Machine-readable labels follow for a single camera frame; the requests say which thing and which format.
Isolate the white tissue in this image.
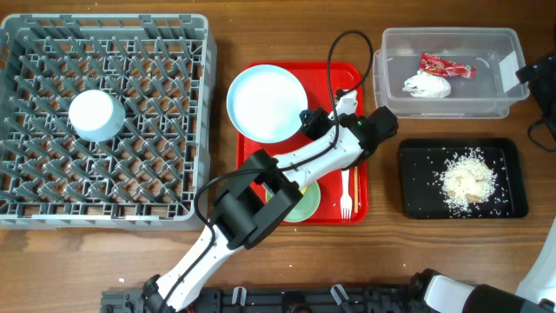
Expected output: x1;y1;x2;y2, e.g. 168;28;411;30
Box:
402;70;451;98

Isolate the red snack wrapper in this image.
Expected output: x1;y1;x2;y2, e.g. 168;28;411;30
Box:
420;53;477;80

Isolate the pile of rice waste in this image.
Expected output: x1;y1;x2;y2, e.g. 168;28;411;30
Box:
427;147;510;218

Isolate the light blue plate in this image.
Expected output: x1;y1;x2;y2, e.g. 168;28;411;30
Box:
226;64;308;143

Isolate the light blue bowl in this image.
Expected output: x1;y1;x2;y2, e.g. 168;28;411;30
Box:
69;90;125;143

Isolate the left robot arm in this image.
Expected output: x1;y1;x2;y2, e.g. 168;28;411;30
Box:
142;107;399;312

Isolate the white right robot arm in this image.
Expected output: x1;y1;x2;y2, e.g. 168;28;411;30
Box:
407;55;555;313

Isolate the clear plastic waste bin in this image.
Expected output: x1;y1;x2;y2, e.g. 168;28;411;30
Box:
373;27;530;119

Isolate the black waste tray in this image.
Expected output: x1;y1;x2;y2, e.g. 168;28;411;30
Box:
399;138;529;219

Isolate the grey dishwasher rack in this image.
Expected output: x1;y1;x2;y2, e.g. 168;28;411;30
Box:
1;14;217;230

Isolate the white label in bin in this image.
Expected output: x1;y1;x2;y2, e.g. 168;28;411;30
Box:
499;50;520;92

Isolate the wooden chopstick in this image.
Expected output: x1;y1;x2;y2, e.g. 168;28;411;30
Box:
354;166;360;215

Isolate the white plastic fork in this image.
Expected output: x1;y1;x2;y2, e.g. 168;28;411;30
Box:
340;170;353;220

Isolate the green saucer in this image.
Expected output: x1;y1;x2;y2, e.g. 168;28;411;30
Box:
284;182;321;223

